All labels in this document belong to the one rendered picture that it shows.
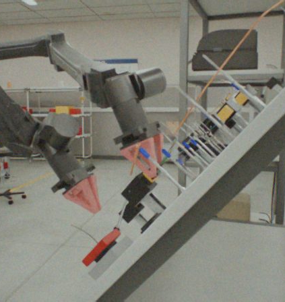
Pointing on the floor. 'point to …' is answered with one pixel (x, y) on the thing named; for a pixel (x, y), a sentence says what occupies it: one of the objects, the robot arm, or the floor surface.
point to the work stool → (3, 175)
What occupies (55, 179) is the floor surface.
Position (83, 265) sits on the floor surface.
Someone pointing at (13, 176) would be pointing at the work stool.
